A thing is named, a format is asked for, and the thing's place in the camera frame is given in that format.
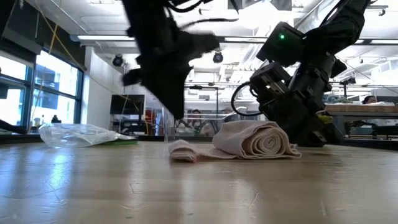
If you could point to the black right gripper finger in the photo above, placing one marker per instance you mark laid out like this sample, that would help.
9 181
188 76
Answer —
334 135
301 124

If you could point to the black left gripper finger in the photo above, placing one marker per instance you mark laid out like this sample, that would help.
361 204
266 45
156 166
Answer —
171 90
132 77

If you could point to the white elastic bandage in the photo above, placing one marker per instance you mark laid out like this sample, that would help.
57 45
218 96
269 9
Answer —
255 140

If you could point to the clear plastic bag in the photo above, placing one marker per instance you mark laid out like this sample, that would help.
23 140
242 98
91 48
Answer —
77 135

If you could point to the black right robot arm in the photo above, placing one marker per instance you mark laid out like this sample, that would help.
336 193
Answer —
339 28

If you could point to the round black ceiling device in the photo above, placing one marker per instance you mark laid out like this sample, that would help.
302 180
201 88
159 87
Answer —
218 57
117 61

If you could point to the black monitor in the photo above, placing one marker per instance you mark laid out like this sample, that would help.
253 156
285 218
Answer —
127 104

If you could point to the person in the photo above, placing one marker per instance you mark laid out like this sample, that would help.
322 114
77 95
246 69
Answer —
370 99
196 119

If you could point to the clear plastic container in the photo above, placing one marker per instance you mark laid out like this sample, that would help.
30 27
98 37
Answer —
169 130

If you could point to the ceiling light bar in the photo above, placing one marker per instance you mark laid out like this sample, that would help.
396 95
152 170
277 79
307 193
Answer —
105 37

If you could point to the blue-framed window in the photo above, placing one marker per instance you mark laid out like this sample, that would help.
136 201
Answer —
56 74

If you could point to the grey metal-frame table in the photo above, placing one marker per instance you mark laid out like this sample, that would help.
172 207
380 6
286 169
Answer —
357 109

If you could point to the black gantry frame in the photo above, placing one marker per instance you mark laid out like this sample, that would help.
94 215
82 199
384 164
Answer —
345 90
217 99

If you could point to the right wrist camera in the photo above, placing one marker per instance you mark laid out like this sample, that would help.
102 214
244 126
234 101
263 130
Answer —
269 81

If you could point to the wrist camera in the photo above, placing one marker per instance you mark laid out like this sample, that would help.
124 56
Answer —
269 81
202 45

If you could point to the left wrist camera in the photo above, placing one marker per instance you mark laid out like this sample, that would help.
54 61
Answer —
202 45

